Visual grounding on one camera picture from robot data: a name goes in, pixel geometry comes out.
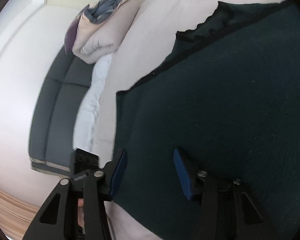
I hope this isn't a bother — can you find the blue grey crumpled cloth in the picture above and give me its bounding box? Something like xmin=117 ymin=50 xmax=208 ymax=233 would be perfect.
xmin=83 ymin=0 xmax=128 ymax=24

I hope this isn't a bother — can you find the dark green knitted sweater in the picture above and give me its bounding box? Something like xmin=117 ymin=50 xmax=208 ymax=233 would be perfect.
xmin=114 ymin=0 xmax=300 ymax=239

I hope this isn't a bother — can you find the dark grey sofa bench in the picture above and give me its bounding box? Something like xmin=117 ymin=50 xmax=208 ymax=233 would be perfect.
xmin=28 ymin=48 xmax=93 ymax=177

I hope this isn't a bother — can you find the white bed sheet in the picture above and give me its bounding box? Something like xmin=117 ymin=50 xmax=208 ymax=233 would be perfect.
xmin=93 ymin=0 xmax=285 ymax=239

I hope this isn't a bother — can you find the folded beige duvet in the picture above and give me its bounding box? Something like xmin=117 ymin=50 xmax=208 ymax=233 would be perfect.
xmin=72 ymin=0 xmax=140 ymax=64

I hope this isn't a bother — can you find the left human hand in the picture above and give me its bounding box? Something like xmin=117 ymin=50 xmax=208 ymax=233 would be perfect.
xmin=77 ymin=198 xmax=84 ymax=228

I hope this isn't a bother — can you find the white duvet edge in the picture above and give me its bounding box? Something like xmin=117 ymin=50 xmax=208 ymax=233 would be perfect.
xmin=72 ymin=54 xmax=113 ymax=152

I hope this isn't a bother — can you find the purple cushion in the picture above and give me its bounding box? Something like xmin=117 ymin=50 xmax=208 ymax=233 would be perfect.
xmin=64 ymin=17 xmax=80 ymax=54

